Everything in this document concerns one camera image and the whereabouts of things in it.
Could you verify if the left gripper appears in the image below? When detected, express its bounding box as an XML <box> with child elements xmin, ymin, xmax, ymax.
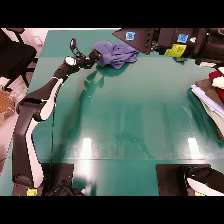
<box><xmin>85</xmin><ymin>49</ymin><xmax>102</xmax><ymax>69</ymax></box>

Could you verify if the purple garment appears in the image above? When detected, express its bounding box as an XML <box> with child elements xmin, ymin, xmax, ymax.
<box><xmin>91</xmin><ymin>40</ymin><xmax>140</xmax><ymax>71</ymax></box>

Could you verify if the black office chair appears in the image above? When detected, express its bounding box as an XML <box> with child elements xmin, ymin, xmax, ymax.
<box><xmin>0</xmin><ymin>28</ymin><xmax>38</xmax><ymax>92</ymax></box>

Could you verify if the yellow garment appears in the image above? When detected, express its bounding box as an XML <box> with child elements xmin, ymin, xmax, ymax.
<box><xmin>164</xmin><ymin>43</ymin><xmax>188</xmax><ymax>59</ymax></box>

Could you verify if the brown garment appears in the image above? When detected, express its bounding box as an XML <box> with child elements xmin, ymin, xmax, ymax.
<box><xmin>194</xmin><ymin>78</ymin><xmax>224</xmax><ymax>112</ymax></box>

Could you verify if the white garment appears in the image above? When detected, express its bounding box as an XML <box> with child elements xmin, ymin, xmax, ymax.
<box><xmin>190</xmin><ymin>84</ymin><xmax>224</xmax><ymax>141</ymax></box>

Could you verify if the red garment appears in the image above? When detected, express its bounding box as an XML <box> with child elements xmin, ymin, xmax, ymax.
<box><xmin>208</xmin><ymin>70</ymin><xmax>224</xmax><ymax>100</ymax></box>

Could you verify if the cream garment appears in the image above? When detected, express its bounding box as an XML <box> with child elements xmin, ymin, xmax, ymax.
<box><xmin>211</xmin><ymin>76</ymin><xmax>224</xmax><ymax>90</ymax></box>

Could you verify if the black cable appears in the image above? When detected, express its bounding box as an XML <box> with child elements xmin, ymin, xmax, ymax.
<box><xmin>69</xmin><ymin>37</ymin><xmax>84</xmax><ymax>58</ymax></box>

